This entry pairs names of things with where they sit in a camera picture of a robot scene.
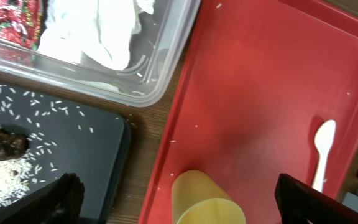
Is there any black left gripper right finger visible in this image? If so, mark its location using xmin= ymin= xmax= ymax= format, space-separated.
xmin=275 ymin=174 xmax=358 ymax=224

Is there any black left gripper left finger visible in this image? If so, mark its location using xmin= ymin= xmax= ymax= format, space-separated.
xmin=0 ymin=173 xmax=85 ymax=224

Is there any white plastic spoon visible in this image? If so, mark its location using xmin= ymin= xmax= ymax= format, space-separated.
xmin=312 ymin=119 xmax=336 ymax=192

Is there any yellow plastic cup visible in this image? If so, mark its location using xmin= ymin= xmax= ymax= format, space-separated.
xmin=171 ymin=170 xmax=246 ymax=224

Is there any white napkin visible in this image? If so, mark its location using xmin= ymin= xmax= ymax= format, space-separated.
xmin=37 ymin=0 xmax=155 ymax=70

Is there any red candy wrapper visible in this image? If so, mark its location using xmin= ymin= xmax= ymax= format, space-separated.
xmin=0 ymin=0 xmax=44 ymax=50

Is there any black plastic tray bin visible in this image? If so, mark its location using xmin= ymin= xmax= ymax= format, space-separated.
xmin=0 ymin=83 xmax=131 ymax=223

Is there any brown food scrap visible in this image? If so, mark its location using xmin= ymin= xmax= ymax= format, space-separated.
xmin=0 ymin=128 xmax=28 ymax=161

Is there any red serving tray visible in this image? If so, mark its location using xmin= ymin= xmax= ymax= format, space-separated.
xmin=139 ymin=0 xmax=358 ymax=223

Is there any clear plastic bin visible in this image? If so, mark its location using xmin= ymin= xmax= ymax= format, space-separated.
xmin=0 ymin=0 xmax=200 ymax=107

